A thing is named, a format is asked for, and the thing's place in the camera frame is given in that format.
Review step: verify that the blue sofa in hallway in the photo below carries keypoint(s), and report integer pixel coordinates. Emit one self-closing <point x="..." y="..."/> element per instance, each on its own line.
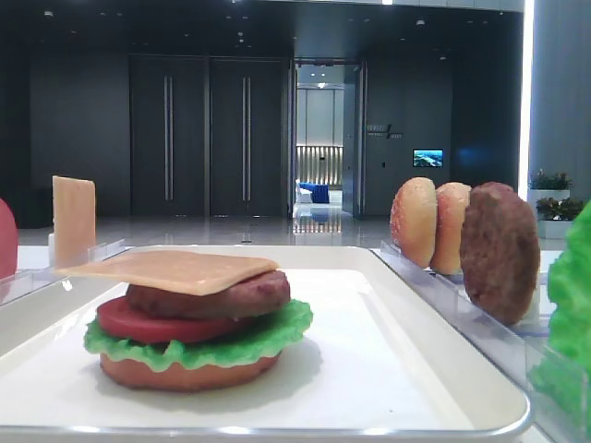
<point x="319" y="192"/>

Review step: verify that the sesame bun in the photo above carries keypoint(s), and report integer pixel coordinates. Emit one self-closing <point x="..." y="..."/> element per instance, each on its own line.
<point x="452" y="199"/>
<point x="414" y="220"/>

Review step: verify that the potted plants in planter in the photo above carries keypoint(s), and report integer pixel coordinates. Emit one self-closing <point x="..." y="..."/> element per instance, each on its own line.
<point x="555" y="208"/>

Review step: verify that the wall display screen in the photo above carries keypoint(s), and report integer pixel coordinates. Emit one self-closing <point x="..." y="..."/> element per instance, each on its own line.
<point x="428" y="158"/>

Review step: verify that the white rectangular metal tray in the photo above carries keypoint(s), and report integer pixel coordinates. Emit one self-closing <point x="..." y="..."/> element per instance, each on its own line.
<point x="378" y="364"/>

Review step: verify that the upright red tomato slice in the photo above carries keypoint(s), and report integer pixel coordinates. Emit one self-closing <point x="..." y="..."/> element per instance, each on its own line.
<point x="8" y="241"/>

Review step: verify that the left clear plastic rack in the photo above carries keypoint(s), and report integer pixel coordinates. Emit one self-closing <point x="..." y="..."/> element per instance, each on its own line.
<point x="36" y="268"/>

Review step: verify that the upright green lettuce leaf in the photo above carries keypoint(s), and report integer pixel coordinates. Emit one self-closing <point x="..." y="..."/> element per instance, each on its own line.
<point x="570" y="300"/>

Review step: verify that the meat patty on burger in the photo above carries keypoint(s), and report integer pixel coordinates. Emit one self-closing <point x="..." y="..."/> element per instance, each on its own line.
<point x="257" y="296"/>

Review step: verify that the tomato slice on burger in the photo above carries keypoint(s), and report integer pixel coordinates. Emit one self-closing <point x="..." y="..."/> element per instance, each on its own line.
<point x="118" y="319"/>

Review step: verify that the clear plastic rack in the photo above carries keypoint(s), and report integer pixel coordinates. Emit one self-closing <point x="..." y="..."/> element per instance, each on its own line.
<point x="36" y="268"/>
<point x="514" y="350"/>

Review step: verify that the flat cheese slice on burger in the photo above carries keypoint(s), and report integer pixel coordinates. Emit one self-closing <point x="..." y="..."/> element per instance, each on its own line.
<point x="176" y="271"/>

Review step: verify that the green lettuce leaf on burger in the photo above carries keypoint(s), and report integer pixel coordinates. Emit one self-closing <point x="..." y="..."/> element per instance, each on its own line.
<point x="266" y="337"/>

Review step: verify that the upright brown meat patty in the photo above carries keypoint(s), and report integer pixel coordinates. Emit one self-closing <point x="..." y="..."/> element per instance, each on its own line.
<point x="499" y="252"/>

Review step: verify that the bottom bun on tray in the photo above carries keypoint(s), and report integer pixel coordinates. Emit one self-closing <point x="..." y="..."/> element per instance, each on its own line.
<point x="136" y="375"/>

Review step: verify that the sesame top bun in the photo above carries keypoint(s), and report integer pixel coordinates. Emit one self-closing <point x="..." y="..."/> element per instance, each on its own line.
<point x="414" y="220"/>

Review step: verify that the right clear plastic rack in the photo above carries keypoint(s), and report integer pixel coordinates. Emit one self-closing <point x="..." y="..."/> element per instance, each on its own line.
<point x="514" y="350"/>

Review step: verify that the upright cheese slice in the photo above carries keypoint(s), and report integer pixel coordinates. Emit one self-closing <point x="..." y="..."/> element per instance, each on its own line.
<point x="74" y="220"/>

